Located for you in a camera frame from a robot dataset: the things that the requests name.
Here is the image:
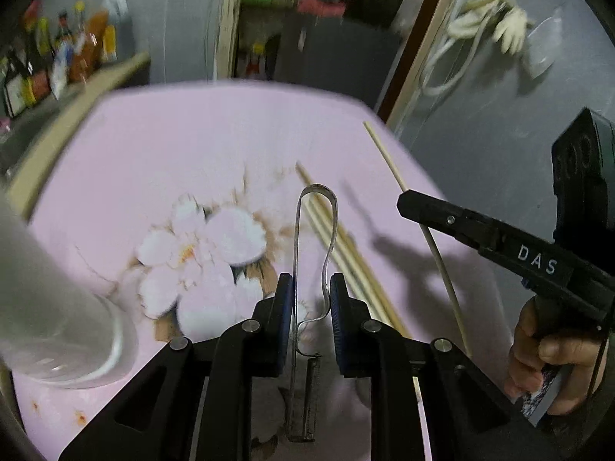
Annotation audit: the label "hanging clear plastic bag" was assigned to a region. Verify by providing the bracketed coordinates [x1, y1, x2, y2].
[524, 7, 565, 78]

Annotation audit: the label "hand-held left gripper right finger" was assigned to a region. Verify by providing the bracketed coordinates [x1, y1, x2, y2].
[329, 273, 560, 461]

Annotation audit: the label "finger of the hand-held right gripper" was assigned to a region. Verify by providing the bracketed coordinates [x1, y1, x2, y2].
[396, 189, 504, 259]

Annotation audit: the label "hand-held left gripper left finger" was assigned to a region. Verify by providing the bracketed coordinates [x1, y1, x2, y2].
[58, 273, 295, 461]

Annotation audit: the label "wooden door frame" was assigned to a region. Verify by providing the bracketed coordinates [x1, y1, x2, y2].
[211, 0, 457, 126]

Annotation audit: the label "red-capped sauce bottle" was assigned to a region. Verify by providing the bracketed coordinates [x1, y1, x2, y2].
[53, 10, 73, 58]

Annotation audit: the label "person's right hand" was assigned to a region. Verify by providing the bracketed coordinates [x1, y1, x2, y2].
[508, 295, 607, 416]

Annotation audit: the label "white plastic utensil basket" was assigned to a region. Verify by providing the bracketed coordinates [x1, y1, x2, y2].
[0, 192, 139, 389]

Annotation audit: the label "black box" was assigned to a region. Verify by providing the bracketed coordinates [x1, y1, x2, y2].
[343, 0, 408, 25]

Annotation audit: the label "cream rubber gloves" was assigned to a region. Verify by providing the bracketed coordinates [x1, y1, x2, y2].
[447, 0, 536, 56]

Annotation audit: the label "grey cabinet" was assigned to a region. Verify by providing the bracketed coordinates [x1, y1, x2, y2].
[279, 7, 409, 106]

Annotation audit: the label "blue and white packet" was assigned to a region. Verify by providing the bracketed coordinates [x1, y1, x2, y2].
[50, 43, 73, 99]

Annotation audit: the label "white hose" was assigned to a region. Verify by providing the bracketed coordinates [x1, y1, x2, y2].
[420, 0, 486, 97]

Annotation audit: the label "bottle on floor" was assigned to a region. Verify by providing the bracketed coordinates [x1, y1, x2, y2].
[245, 43, 267, 80]

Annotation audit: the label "dark bottle with white label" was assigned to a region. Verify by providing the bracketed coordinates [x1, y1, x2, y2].
[2, 48, 30, 118]

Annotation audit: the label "orange seasoning bag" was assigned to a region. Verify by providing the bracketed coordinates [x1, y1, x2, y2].
[70, 10, 109, 85]

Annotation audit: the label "metal peeler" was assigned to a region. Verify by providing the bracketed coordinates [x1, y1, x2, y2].
[287, 184, 339, 443]

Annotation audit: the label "red cloth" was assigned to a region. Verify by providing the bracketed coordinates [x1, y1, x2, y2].
[297, 0, 347, 17]

